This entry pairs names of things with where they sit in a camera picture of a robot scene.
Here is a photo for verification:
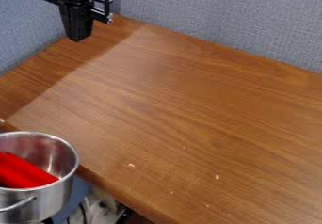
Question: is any red object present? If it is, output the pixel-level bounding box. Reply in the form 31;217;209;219
0;152;58;188

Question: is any metal pot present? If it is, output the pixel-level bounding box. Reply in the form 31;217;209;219
0;131;79;224

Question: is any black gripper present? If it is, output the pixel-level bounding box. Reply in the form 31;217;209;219
46;0;114;42

